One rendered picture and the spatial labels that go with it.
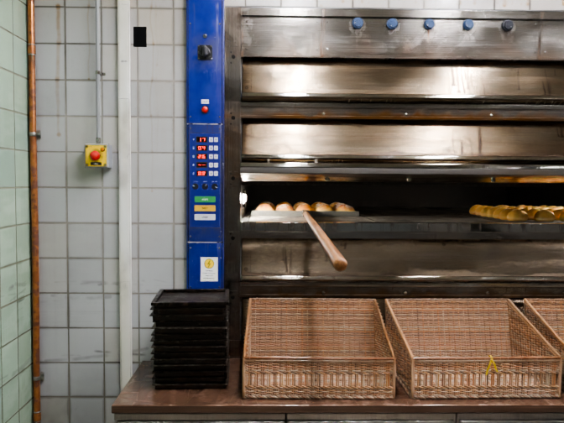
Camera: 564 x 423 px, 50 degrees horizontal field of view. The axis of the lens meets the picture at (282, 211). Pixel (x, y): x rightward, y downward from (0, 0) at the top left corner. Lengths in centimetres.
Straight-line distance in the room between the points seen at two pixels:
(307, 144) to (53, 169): 110
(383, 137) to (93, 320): 150
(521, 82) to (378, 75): 62
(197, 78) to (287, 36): 43
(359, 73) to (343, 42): 15
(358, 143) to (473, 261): 73
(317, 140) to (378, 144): 26
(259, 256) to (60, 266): 87
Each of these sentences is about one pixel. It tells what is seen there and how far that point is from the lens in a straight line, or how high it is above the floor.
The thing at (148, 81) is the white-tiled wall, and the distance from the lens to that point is 268.
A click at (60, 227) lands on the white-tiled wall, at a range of 276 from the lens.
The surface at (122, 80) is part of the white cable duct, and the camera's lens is 269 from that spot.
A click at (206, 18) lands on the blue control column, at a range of 267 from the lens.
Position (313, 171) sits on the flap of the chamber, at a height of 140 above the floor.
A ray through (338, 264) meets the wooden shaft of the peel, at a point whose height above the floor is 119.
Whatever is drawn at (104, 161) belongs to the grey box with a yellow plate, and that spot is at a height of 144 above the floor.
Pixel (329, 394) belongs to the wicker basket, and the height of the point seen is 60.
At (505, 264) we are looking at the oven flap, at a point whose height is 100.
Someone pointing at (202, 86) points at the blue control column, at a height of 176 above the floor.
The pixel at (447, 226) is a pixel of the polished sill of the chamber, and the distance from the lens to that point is 272.
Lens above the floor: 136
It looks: 3 degrees down
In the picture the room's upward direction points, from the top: straight up
